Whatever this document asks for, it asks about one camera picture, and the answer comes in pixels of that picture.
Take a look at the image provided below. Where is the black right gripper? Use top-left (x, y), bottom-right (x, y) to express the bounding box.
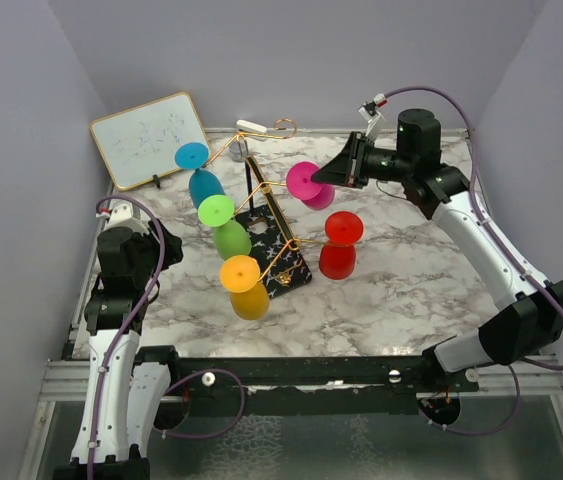
top-left (311, 132), bottom-right (412, 190)

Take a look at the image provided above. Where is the magenta wine glass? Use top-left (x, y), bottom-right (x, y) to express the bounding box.
top-left (286, 161), bottom-right (335, 210)

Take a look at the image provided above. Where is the red wine glass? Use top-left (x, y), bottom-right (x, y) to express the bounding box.
top-left (319, 211), bottom-right (364, 280)

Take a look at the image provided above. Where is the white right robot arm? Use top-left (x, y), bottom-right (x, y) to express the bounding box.
top-left (311, 109), bottom-right (563, 391)

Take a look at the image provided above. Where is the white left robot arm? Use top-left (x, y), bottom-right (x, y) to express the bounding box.
top-left (52, 220), bottom-right (183, 479)

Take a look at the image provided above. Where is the green wine glass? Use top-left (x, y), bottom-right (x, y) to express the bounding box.
top-left (198, 194), bottom-right (252, 260)

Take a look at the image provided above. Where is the blue wine glass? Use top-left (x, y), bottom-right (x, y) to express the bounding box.
top-left (174, 142), bottom-right (225, 209)

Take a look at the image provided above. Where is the black patterned rack base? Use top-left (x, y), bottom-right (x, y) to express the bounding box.
top-left (235, 165), bottom-right (313, 299)

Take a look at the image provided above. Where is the orange wine glass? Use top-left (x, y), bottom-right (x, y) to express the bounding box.
top-left (219, 255), bottom-right (270, 321)

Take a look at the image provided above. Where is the white marker eraser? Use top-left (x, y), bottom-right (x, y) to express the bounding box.
top-left (235, 119), bottom-right (268, 135)

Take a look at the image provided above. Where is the small framed whiteboard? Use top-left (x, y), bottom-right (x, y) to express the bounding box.
top-left (89, 92), bottom-right (209, 191)

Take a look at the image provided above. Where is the black front mounting bar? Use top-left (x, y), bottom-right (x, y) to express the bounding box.
top-left (135, 346), bottom-right (478, 417)

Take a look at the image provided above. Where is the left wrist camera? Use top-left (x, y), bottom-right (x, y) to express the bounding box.
top-left (96, 200), bottom-right (148, 234)

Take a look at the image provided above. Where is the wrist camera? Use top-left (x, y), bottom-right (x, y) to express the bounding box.
top-left (358, 93), bottom-right (388, 144)
top-left (96, 200), bottom-right (148, 234)

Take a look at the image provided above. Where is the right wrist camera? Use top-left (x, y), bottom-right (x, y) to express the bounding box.
top-left (358, 93), bottom-right (388, 144)

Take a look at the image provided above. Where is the gold wire glass rack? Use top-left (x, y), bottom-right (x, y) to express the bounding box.
top-left (203, 118), bottom-right (324, 281)

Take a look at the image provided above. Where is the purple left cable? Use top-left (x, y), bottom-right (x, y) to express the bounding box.
top-left (85, 194), bottom-right (247, 480)

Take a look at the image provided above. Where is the purple cable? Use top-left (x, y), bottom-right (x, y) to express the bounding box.
top-left (85, 194), bottom-right (247, 480)
top-left (380, 85), bottom-right (563, 435)

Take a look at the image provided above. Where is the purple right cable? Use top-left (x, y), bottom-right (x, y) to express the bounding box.
top-left (380, 85), bottom-right (563, 435)

